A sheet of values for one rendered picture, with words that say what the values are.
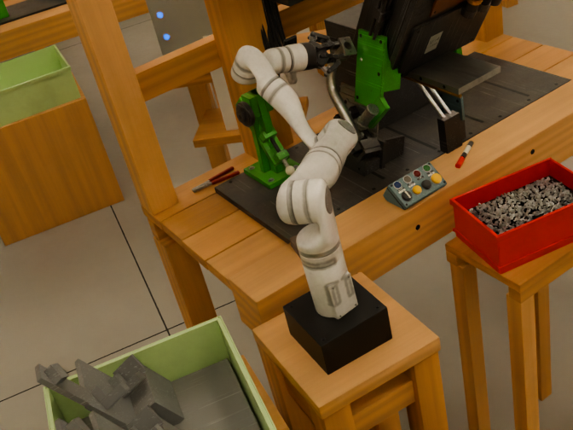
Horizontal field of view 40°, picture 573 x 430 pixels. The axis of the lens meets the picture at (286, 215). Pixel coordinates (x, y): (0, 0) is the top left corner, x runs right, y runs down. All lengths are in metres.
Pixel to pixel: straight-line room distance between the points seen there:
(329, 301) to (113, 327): 1.90
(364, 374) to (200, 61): 1.13
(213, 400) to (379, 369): 0.37
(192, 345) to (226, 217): 0.56
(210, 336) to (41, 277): 2.26
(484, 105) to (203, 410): 1.34
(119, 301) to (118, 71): 1.63
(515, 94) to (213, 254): 1.10
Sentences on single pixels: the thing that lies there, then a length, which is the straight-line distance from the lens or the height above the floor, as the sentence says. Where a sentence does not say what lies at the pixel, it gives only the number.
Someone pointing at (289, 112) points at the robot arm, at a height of 1.21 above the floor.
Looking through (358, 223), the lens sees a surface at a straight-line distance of 2.10.
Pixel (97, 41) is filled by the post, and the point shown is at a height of 1.44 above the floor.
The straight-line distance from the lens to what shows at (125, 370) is 1.81.
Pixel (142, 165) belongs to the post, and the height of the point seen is 1.05.
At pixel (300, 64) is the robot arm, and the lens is 2.16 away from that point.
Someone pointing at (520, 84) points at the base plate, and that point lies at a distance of 2.68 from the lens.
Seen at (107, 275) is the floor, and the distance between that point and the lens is 3.83.
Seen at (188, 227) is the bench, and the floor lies 0.88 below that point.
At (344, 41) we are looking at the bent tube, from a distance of 2.27.
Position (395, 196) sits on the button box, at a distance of 2.12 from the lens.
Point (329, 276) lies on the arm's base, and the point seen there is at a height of 1.06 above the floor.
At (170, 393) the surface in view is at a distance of 1.81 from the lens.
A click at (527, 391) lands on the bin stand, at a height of 0.42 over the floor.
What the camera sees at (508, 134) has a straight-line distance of 2.40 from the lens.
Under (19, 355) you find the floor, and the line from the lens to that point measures 3.61.
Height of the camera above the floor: 2.10
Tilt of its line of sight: 33 degrees down
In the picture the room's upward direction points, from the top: 14 degrees counter-clockwise
